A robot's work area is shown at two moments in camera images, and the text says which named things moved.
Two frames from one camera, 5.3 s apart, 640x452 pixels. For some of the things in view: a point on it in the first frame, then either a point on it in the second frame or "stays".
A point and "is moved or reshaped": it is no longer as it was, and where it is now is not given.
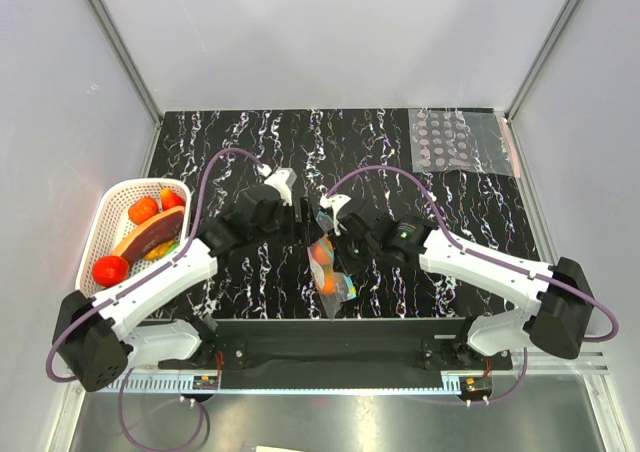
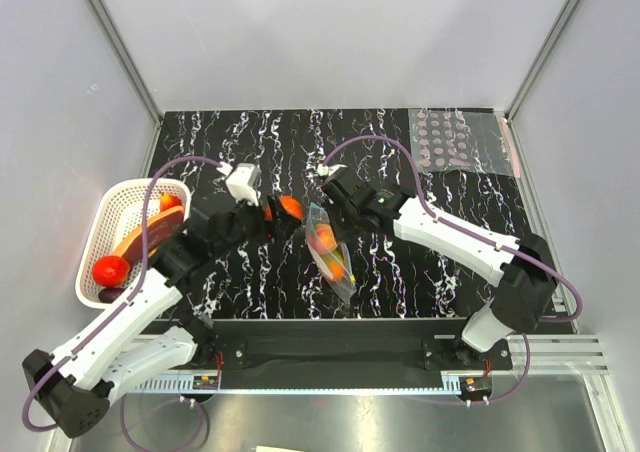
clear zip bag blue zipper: [334, 287] is moved or reshaped
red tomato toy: [110, 270] stays
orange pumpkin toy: [142, 209] is moved or reshaped
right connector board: [473, 388] stays
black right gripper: [345, 262] → [342, 236]
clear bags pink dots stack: [463, 140] stays
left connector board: [206, 382] stays
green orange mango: [329, 283] → [335, 262]
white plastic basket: [113, 219] stays
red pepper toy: [170, 200] stays
